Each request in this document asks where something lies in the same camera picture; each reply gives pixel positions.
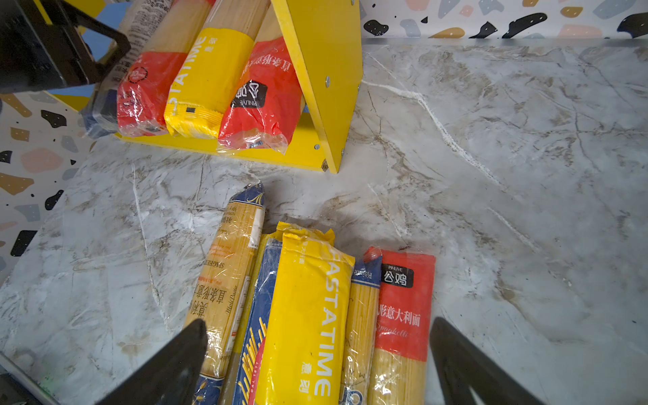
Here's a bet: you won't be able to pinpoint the clear spaghetti bag Chinese text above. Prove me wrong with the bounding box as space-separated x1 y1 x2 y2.
186 182 266 404

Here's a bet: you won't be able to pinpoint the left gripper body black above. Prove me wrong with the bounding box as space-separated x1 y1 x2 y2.
1 1 101 94

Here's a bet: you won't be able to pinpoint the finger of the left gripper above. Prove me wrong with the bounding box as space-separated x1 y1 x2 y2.
50 1 131 84

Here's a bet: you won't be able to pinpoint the blue-top spaghetti bag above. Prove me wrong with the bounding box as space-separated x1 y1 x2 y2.
339 256 382 404

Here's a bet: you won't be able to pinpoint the yellow shelf pink blue boards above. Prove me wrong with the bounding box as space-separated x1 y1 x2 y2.
29 0 365 175

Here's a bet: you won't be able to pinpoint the clear bag white label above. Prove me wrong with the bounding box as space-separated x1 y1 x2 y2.
80 0 172 139

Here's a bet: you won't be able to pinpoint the blue Barilla spaghetti bag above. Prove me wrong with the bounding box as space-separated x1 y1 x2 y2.
219 231 282 404

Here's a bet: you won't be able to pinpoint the yellow Pastatime bag tall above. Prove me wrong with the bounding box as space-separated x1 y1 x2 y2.
164 0 271 139

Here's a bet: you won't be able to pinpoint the red spaghetti bag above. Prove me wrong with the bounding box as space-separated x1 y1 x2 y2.
218 7 305 154
364 246 436 404
116 0 214 138

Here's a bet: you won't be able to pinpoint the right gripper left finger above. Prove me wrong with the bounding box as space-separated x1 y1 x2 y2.
99 319 208 404

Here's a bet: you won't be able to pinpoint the yellow Pastatime bag right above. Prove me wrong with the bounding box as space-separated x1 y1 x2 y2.
250 222 355 404

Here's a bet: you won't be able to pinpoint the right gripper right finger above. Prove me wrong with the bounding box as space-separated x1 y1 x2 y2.
430 317 541 405

